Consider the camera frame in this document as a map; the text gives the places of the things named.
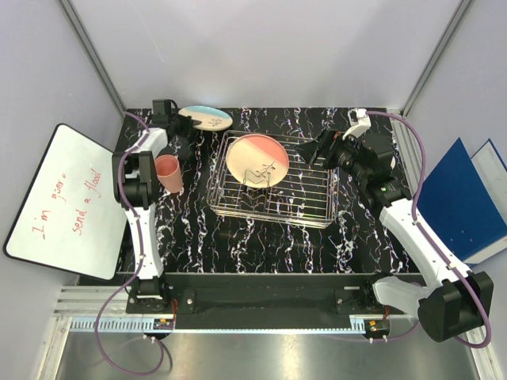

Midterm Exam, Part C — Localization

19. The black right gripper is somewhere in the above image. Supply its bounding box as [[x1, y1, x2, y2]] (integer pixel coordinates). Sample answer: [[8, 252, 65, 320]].
[[294, 127, 370, 184]]

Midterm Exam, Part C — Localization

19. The blue and cream plate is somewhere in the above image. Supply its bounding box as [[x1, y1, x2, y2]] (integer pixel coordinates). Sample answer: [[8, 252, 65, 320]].
[[178, 105, 233, 131]]

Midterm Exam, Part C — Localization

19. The pink plastic cup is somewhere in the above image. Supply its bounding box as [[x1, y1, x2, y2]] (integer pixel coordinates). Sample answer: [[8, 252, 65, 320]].
[[154, 154, 183, 193]]

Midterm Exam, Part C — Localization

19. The pink and cream plate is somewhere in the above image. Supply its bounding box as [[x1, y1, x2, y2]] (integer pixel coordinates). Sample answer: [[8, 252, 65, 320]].
[[225, 134, 290, 188]]

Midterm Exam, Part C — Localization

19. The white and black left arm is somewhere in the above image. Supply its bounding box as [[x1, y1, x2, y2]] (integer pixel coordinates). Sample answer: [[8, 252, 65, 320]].
[[112, 99, 192, 314]]

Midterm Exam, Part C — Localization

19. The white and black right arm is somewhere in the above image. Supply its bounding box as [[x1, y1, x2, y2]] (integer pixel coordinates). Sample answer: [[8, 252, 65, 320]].
[[296, 130, 494, 348]]

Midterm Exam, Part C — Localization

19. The white whiteboard with red writing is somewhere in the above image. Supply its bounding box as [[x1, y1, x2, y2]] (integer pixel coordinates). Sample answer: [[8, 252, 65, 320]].
[[3, 124, 126, 280]]

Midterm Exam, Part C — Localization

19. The chrome wire dish rack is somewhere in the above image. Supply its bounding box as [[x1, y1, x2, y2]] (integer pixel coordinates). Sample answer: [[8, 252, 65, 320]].
[[207, 131, 339, 229]]

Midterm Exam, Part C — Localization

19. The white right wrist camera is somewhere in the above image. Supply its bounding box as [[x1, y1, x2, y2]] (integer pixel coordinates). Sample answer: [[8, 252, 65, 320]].
[[342, 108, 371, 140]]

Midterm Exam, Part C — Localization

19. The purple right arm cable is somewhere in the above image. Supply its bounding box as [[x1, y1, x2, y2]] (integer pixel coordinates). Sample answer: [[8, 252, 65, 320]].
[[366, 110, 494, 349]]

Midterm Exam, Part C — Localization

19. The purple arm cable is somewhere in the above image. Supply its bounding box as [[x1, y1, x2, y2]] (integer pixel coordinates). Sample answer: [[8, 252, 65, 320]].
[[94, 111, 173, 376], [366, 110, 494, 349]]

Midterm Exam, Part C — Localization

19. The blue ring binder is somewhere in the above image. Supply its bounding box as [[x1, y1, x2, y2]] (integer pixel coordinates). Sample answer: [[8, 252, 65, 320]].
[[417, 139, 506, 265]]

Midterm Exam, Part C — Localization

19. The aluminium frame rail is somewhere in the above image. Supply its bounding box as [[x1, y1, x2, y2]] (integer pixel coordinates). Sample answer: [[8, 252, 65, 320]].
[[57, 0, 126, 116], [400, 0, 475, 116]]

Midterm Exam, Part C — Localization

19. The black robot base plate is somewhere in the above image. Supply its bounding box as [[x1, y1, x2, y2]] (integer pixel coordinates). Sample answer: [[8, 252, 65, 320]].
[[127, 273, 388, 314]]

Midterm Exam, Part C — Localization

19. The right aluminium frame rail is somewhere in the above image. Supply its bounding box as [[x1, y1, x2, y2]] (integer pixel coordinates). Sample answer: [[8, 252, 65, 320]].
[[400, 0, 475, 116]]

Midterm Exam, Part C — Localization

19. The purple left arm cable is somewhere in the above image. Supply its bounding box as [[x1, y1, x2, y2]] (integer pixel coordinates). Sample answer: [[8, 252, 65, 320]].
[[94, 111, 173, 376]]

